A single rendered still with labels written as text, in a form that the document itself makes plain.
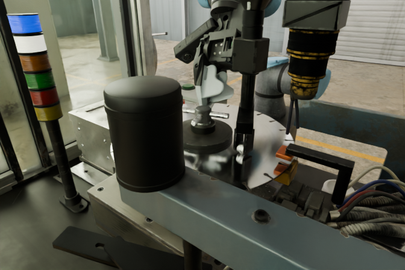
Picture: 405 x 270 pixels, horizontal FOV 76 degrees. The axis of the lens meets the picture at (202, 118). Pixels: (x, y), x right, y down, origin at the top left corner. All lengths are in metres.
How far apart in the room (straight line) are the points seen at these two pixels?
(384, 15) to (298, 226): 6.10
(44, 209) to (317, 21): 0.65
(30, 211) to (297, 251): 0.63
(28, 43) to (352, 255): 0.52
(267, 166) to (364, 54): 5.97
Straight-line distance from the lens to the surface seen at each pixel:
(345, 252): 0.19
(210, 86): 0.49
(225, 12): 0.54
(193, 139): 0.45
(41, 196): 0.76
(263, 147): 0.46
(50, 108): 0.57
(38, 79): 0.55
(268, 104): 1.04
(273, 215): 0.20
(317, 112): 0.57
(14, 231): 0.70
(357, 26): 6.28
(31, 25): 0.54
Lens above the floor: 1.18
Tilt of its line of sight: 25 degrees down
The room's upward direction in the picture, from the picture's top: straight up
